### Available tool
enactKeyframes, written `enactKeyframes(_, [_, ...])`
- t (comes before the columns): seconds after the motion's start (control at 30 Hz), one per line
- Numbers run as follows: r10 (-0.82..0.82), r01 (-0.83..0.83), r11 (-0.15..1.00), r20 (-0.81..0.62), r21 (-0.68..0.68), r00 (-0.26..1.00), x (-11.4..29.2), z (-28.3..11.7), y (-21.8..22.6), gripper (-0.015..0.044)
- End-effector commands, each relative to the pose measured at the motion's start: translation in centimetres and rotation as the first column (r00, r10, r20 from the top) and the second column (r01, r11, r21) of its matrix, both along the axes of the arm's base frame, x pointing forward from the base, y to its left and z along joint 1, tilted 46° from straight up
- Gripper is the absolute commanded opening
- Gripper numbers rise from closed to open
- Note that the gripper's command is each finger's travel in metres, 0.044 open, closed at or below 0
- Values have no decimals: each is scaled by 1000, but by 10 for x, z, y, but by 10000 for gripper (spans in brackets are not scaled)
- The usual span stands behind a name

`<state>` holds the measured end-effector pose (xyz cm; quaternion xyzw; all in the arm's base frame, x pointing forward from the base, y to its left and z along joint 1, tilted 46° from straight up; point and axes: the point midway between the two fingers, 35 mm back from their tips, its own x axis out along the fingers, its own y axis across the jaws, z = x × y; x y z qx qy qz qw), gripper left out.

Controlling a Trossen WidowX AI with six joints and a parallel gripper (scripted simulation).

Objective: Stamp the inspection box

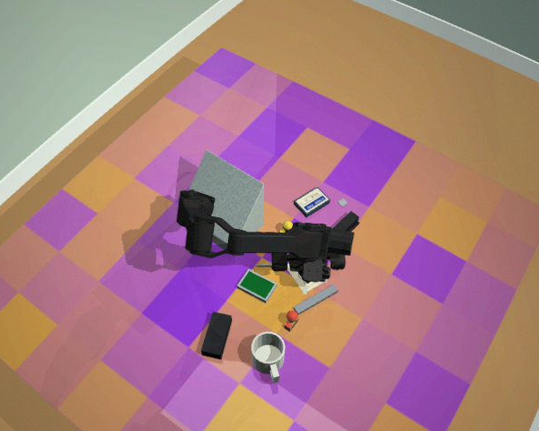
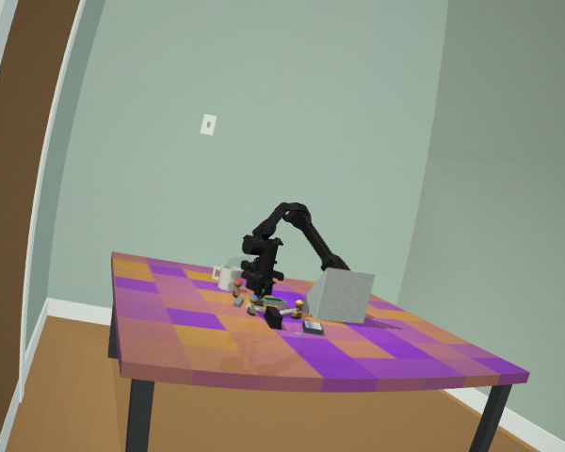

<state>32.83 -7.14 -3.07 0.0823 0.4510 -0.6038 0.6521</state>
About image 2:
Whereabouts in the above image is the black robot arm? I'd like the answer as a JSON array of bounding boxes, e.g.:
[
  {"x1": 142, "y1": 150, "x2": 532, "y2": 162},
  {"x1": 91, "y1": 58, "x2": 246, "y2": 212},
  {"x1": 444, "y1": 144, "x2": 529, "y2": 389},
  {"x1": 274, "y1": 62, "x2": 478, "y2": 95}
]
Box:
[{"x1": 240, "y1": 202, "x2": 350, "y2": 272}]

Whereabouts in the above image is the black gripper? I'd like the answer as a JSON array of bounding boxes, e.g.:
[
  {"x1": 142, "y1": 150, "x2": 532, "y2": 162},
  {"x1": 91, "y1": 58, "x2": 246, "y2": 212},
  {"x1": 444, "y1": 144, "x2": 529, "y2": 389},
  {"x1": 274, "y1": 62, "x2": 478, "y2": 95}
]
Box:
[{"x1": 240, "y1": 255, "x2": 284, "y2": 299}]

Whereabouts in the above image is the white mug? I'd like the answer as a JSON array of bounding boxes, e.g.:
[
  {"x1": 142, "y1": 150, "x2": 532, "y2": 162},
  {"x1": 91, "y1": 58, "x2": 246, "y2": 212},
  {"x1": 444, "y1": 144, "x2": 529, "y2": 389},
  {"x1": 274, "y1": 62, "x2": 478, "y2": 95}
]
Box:
[{"x1": 212, "y1": 266, "x2": 241, "y2": 292}]

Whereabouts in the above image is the light grey flat bar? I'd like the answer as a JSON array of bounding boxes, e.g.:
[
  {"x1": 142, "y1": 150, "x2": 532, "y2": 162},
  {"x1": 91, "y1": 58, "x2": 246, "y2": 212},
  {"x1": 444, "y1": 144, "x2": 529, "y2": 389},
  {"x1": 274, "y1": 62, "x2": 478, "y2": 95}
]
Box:
[{"x1": 233, "y1": 296, "x2": 245, "y2": 307}]

